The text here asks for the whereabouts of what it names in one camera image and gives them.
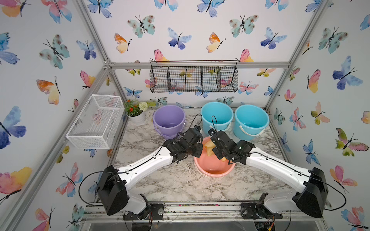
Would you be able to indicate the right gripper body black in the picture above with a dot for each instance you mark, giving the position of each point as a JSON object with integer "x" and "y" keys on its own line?
{"x": 220, "y": 154}

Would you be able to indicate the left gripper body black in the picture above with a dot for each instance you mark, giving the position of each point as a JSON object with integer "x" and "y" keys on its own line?
{"x": 195, "y": 151}

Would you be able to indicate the yellow microfiber cloth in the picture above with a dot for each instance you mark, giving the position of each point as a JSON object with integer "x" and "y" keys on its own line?
{"x": 209, "y": 148}

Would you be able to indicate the pink plastic bucket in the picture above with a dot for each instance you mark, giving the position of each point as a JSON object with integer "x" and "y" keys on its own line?
{"x": 212, "y": 166}

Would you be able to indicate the teal plastic bucket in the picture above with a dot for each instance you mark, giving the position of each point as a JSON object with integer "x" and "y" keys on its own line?
{"x": 216, "y": 115}
{"x": 250, "y": 122}

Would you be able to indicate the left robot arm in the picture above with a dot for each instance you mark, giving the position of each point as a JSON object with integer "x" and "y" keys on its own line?
{"x": 114, "y": 186}

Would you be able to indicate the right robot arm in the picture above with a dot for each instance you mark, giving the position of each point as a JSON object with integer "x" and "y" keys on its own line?
{"x": 309, "y": 189}

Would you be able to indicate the purple plastic bucket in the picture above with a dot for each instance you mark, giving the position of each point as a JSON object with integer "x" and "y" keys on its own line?
{"x": 168, "y": 121}

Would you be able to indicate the potted flower plant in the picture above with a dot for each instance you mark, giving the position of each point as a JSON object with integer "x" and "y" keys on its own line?
{"x": 135, "y": 110}

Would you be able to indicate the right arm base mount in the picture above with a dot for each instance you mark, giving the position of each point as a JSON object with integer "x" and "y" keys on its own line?
{"x": 257, "y": 211}

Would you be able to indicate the aluminium front rail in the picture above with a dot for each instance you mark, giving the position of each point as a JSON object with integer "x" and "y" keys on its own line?
{"x": 195, "y": 212}

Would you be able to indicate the black wire wall basket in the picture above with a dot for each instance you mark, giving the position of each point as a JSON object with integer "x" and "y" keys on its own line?
{"x": 201, "y": 76}

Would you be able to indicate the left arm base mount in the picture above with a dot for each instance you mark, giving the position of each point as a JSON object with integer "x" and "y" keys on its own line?
{"x": 153, "y": 211}

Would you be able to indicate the white wire mesh basket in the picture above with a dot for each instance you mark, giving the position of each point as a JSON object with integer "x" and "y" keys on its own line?
{"x": 97, "y": 123}

